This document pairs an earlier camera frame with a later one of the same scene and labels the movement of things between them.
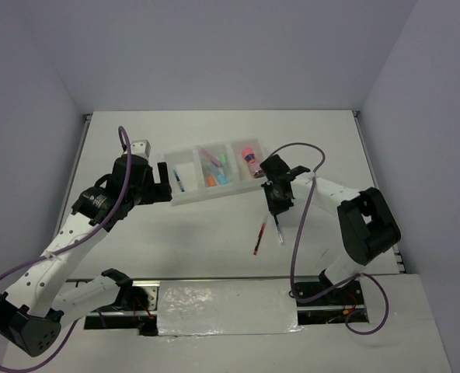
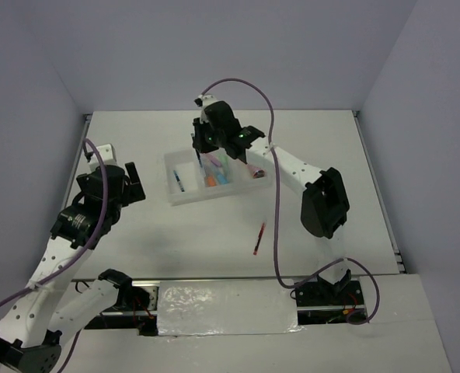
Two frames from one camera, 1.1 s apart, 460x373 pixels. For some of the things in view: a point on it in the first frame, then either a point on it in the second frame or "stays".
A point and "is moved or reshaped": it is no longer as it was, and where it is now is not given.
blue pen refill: (180, 185) stays
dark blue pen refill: (278, 228) is moved or reshaped
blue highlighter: (222, 179) stays
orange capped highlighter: (210, 181) stays
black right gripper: (278, 207) -> (199, 143)
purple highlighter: (215, 161) stays
